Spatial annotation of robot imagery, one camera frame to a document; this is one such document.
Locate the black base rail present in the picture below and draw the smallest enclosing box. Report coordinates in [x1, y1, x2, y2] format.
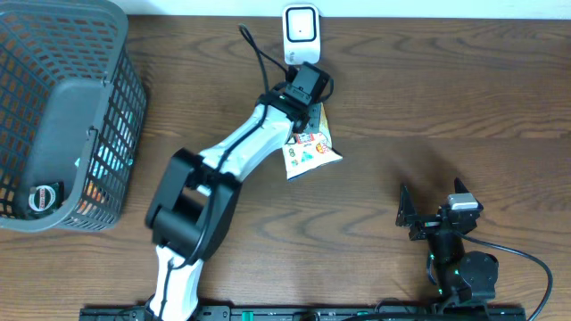
[79, 301, 526, 321]

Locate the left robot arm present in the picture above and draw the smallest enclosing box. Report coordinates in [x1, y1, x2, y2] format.
[145, 62, 334, 320]

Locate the large yellow snack bag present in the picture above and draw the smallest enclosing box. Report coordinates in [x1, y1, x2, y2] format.
[282, 103, 343, 180]

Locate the white barcode scanner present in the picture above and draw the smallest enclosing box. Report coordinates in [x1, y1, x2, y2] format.
[282, 4, 321, 65]

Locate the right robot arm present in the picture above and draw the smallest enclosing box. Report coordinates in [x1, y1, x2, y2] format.
[395, 178, 499, 306]

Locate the grey plastic mesh basket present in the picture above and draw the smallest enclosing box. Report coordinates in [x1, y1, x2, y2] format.
[1, 0, 147, 233]

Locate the dark green round-label packet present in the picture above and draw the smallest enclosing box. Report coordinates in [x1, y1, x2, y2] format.
[25, 182, 64, 219]

